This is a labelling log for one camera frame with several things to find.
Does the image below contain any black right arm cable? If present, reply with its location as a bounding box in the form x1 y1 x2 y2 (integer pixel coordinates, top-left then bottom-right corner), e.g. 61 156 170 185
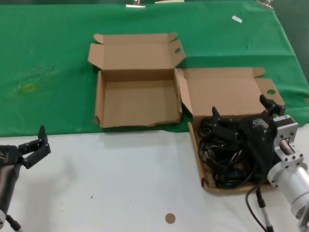
245 178 268 232

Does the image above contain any metal table clip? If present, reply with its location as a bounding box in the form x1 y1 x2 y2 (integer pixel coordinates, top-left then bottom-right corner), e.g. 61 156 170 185
256 0 275 10
125 0 146 9

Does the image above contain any cardboard box with torn rim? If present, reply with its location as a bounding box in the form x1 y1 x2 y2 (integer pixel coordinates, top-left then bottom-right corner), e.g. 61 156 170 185
87 32 186 129

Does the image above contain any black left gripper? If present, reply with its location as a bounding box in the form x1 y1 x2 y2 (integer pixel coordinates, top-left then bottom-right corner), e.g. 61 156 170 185
0 125 52 170

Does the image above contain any silver-plugged right arm cable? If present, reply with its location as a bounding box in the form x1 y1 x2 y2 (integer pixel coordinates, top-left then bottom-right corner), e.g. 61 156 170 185
255 188 275 232

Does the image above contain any brown cardboard box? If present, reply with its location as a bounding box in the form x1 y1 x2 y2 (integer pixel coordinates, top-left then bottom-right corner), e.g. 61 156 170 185
174 67 285 196

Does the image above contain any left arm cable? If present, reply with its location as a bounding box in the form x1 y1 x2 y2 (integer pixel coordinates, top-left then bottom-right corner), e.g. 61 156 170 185
5 214 23 232

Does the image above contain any tangle of black power cables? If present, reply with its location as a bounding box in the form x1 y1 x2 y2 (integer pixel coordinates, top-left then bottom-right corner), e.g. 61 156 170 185
197 116 268 189

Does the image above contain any green table cloth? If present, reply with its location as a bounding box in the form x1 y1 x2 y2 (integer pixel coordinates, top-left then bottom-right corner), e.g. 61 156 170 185
0 1 309 136

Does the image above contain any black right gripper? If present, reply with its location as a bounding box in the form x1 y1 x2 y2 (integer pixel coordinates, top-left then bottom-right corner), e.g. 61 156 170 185
211 94 286 175

